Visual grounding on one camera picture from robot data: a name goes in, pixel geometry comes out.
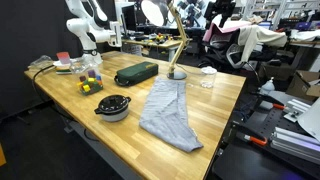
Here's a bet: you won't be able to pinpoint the grey terry towel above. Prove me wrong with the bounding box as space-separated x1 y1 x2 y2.
138 77 204 153

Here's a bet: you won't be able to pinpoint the dark green zip case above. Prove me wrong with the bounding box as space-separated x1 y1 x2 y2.
113 61 160 88

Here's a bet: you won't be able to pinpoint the wooden side desk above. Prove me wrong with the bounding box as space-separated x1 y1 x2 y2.
121 34 193 63

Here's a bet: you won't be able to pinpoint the white pot with black lid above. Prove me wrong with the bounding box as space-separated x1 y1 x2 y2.
93 94 132 123

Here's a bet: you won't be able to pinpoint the clear plastic jar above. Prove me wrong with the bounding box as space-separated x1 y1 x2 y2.
200 66 218 89

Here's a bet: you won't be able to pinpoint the yellow red button box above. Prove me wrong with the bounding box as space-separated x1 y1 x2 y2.
154 33 166 43

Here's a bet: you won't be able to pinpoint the colourful toy blocks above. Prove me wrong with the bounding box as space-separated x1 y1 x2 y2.
76 69 104 97

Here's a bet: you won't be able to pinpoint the black office chair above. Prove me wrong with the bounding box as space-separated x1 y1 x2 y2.
199 23 268 73

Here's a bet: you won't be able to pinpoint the computer monitor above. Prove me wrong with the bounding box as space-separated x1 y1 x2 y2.
114 1 138 34

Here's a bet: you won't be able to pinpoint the clear plastic container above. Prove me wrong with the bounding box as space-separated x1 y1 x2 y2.
69 58 88 74

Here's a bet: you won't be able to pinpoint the white plate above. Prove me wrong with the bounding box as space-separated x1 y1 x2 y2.
52 59 79 68

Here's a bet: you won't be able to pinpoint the pink cloth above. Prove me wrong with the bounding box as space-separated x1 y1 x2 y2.
202 20 253 44

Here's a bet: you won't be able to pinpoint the stack of coloured pads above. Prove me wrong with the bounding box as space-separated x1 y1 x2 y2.
54 67 73 75

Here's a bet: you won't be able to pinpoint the red pink cup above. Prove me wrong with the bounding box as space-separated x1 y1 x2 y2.
55 51 72 66

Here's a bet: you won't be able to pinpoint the white spray bottle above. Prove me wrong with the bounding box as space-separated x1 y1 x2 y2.
259 77 276 96

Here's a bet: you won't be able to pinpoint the black breadboard table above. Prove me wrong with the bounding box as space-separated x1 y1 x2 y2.
213 106 320 180

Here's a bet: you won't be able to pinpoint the beige jacket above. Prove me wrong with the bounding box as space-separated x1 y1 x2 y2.
237 24 288 64

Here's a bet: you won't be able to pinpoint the clear plastic bag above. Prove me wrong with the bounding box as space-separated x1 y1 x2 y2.
28 54 54 70

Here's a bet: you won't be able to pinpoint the short aluminium extrusion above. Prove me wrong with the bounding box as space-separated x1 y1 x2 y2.
283 98 313 124

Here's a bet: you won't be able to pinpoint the brown cardboard box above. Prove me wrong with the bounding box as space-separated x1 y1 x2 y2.
285 69 320 103

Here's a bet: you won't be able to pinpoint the long aluminium extrusion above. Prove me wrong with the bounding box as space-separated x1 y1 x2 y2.
269 133 320 166
273 126 320 148

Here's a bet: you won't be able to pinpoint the black fabric partition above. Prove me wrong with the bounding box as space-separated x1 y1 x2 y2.
0 0 116 116

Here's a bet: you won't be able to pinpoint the metal shelving rack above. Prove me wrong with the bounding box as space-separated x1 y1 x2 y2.
241 0 320 31

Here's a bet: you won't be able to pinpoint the white curved sheet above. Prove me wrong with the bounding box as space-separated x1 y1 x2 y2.
297 96 320 143

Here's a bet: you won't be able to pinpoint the grey table frame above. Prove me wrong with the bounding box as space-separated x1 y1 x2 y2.
53 103 144 180

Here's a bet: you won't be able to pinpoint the orange handled clamp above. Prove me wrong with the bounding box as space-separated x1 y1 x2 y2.
233 121 269 148
253 92 287 111

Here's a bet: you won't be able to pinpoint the black cable on table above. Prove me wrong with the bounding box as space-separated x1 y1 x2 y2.
30 64 74 123

